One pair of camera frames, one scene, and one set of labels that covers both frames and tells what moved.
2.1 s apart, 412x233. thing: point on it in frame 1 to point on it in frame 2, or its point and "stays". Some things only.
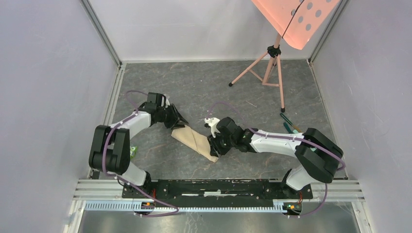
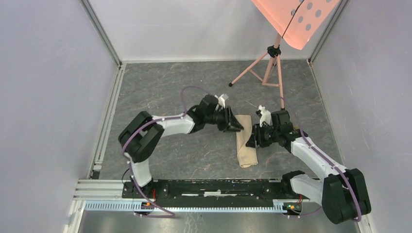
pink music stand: (296, 21) stays
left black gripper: (174, 112) to (233, 124)
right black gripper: (215, 149) to (255, 140)
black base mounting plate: (217, 191) stays
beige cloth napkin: (197, 141) to (247, 156)
